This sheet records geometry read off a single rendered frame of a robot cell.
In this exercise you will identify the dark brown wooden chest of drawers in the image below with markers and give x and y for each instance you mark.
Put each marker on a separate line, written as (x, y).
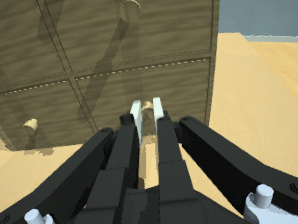
(73, 75)

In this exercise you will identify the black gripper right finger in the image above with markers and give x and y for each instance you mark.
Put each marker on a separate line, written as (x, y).
(260, 193)

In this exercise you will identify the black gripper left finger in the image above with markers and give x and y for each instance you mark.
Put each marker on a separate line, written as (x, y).
(67, 190)

